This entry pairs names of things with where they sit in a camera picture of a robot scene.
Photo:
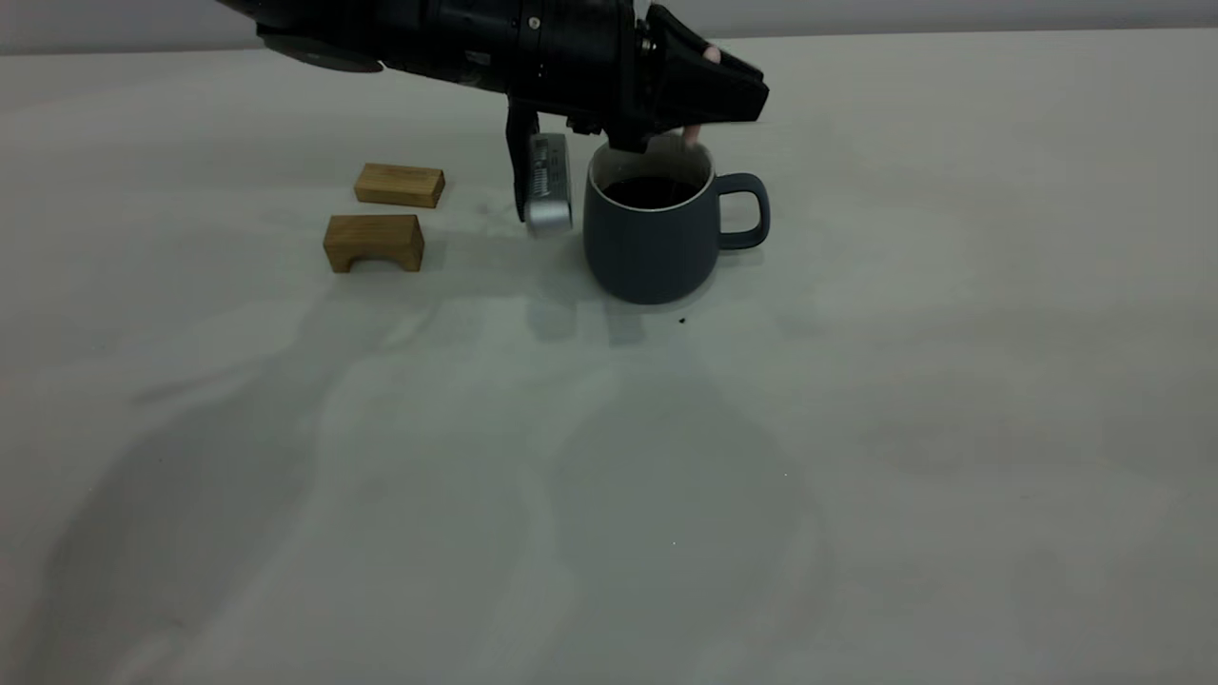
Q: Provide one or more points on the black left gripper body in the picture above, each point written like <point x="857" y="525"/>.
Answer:
<point x="580" y="57"/>

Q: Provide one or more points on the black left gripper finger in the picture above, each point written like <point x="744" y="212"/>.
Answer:
<point x="680" y="29"/>
<point x="704" y="95"/>

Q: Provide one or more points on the dark coffee liquid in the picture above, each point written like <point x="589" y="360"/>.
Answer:
<point x="649" y="193"/>

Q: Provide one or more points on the dark grey ceramic mug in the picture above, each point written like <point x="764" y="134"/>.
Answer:
<point x="647" y="262"/>

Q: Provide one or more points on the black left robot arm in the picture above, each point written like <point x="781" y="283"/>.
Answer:
<point x="400" y="33"/>

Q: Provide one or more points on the flat rectangular wooden block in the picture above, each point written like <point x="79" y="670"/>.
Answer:
<point x="400" y="185"/>

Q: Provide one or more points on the arched wooden block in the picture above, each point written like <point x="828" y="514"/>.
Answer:
<point x="376" y="233"/>

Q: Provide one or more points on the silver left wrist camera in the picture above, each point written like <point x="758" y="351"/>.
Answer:
<point x="549" y="190"/>

